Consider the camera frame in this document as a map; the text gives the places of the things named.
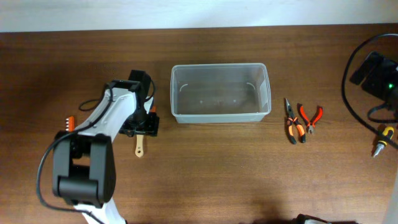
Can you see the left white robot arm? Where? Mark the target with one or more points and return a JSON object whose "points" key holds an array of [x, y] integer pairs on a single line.
{"points": [[84, 171]]}

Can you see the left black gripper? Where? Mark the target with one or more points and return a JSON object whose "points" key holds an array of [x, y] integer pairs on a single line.
{"points": [[151, 128]]}

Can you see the orange scraper wooden handle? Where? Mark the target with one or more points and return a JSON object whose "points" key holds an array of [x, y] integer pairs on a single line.
{"points": [[139, 146]]}

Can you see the small red cutting pliers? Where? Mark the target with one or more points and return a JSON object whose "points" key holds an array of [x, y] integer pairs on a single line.
{"points": [[310, 123]]}

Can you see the clear plastic container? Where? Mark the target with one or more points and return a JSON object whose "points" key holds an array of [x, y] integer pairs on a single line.
{"points": [[220, 93]]}

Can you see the orange screwdriver bit holder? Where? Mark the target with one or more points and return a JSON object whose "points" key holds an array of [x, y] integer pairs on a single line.
{"points": [[70, 123]]}

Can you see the screwdriver black yellow handle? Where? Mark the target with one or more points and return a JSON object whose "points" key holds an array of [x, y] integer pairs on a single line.
{"points": [[388, 133]]}

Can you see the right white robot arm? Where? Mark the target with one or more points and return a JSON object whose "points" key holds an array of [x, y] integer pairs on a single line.
{"points": [[377, 75]]}

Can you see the long nose pliers orange black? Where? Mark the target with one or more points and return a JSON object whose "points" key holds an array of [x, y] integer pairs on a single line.
{"points": [[293, 120]]}

